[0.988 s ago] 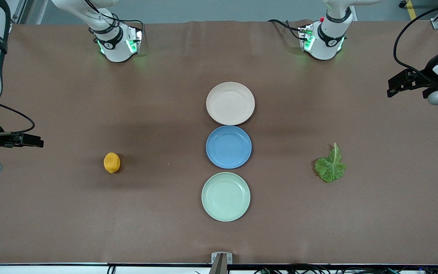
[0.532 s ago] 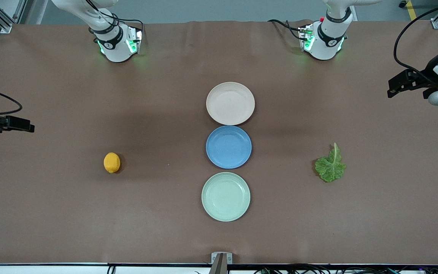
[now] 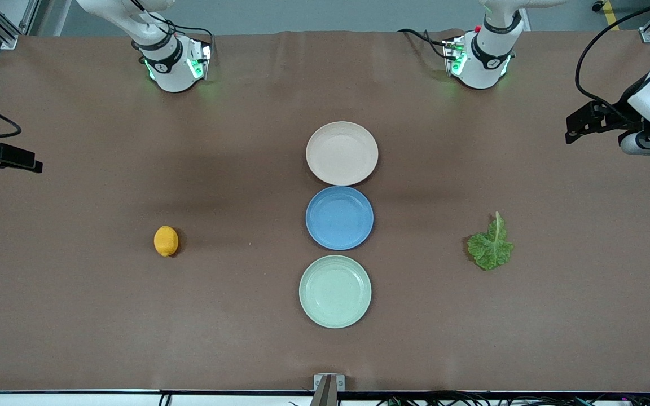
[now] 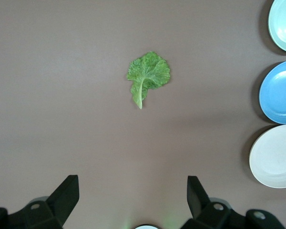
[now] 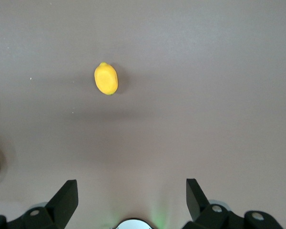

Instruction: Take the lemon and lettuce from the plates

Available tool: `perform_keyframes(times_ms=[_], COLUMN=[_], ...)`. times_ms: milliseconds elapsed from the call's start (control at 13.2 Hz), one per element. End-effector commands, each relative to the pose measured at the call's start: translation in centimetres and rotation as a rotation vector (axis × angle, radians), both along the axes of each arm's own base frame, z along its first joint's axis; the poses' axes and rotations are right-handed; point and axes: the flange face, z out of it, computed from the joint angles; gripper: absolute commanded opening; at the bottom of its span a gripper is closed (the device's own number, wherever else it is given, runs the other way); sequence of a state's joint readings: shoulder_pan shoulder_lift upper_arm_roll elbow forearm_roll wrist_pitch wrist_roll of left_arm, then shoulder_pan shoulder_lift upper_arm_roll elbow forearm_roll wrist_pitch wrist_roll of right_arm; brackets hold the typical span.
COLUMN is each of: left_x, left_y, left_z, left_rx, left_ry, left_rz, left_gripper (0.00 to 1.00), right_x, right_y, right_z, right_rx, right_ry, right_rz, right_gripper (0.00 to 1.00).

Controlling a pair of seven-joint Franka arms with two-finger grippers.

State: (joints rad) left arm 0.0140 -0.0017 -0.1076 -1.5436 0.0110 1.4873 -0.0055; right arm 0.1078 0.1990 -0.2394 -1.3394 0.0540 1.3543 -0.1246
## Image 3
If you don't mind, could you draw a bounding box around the black right arm base cable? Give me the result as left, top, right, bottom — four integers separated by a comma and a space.
164, 17, 216, 57

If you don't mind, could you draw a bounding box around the yellow lemon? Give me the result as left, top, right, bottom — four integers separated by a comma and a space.
153, 226, 179, 258

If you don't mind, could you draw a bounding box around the green lettuce leaf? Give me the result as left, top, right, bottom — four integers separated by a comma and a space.
467, 211, 515, 271

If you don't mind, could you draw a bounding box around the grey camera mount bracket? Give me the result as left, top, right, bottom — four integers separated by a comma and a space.
313, 373, 346, 406

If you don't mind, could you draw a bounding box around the blue round plate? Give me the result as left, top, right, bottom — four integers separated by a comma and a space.
305, 186, 375, 251

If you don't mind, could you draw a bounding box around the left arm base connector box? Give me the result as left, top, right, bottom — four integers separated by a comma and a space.
443, 36, 468, 77

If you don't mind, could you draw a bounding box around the black arm base cable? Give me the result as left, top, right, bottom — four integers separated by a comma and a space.
164, 17, 216, 57
397, 28, 451, 60

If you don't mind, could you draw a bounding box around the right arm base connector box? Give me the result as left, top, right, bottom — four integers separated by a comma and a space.
187, 38, 213, 81

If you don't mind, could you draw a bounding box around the brown table mat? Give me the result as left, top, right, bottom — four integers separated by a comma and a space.
0, 29, 650, 393

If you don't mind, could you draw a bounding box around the black left arm base cable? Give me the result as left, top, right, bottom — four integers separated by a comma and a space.
397, 28, 451, 60

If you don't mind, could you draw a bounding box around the black cable bundle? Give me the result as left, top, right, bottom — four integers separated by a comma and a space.
376, 389, 650, 406

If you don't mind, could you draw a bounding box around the pale green round plate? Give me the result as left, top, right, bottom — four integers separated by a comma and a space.
298, 255, 372, 329

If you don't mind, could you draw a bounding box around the beige round plate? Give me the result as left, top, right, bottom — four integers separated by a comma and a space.
305, 121, 379, 186

